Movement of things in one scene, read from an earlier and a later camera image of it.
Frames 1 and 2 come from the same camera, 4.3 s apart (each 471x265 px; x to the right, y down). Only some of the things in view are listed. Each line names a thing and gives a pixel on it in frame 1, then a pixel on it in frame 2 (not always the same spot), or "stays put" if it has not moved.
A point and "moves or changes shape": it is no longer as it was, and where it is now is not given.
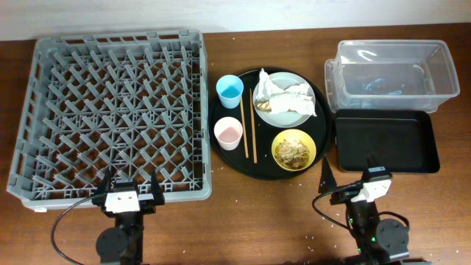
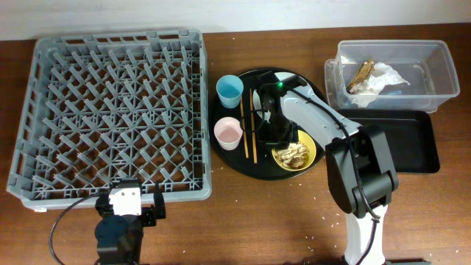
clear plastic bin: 390,75 stays put
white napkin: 271,98 moves or changes shape
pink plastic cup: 228,130 stays put
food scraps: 292,154 stays put
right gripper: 328,181 → 269,140
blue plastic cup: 229,89 stays put
